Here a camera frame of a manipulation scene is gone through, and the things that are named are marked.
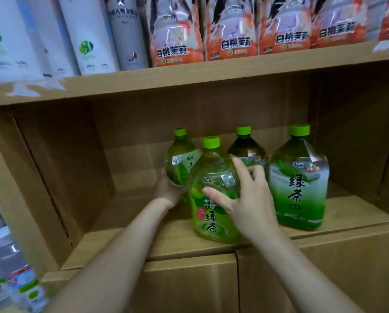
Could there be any person's right hand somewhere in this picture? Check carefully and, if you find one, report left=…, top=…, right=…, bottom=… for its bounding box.
left=203, top=155, right=280, bottom=245

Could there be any person's left hand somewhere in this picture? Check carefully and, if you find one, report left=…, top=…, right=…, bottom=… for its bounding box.
left=154, top=167, right=188, bottom=210

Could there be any green plum tea bottle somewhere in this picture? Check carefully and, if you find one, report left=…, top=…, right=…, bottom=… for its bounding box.
left=188, top=136, right=241, bottom=244

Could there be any person's left forearm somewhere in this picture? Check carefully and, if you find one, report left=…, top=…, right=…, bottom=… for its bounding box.
left=44, top=197, right=173, bottom=313

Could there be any person's right forearm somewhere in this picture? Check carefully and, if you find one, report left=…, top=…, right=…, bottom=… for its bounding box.
left=248, top=225, right=366, bottom=313

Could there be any large green tea bottle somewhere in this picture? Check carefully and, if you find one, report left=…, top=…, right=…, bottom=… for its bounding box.
left=268, top=125, right=330, bottom=230

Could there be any cardboard shelf unit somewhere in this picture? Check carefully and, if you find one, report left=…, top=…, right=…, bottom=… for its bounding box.
left=0, top=38, right=389, bottom=281

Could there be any white grey drink bottle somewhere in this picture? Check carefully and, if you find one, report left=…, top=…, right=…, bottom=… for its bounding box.
left=105, top=0, right=150, bottom=71

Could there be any white lime drink carton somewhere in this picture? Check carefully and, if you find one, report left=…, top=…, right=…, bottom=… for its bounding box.
left=0, top=0, right=45, bottom=84
left=17, top=0, right=81, bottom=78
left=57, top=0, right=121, bottom=76

